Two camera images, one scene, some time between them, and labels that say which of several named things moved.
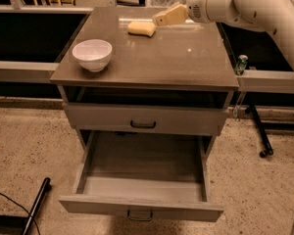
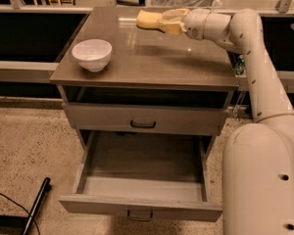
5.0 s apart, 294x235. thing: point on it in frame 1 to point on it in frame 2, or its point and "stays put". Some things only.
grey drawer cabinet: (146, 102) stays put
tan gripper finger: (175, 15) to (172, 25)
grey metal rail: (22, 71) stays put
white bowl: (92, 54) stays put
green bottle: (240, 67) stays put
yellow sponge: (144, 28) to (149, 20)
